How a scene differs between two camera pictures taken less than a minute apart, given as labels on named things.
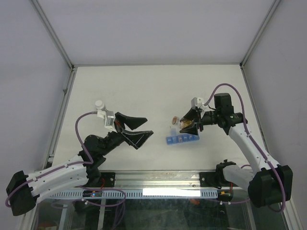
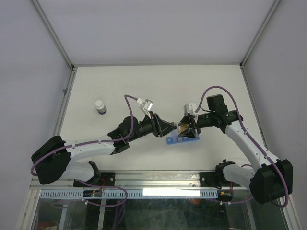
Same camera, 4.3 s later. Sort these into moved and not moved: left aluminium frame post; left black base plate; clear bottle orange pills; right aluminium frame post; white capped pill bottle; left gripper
Moved: left gripper; clear bottle orange pills
Not moved: left black base plate; right aluminium frame post; white capped pill bottle; left aluminium frame post
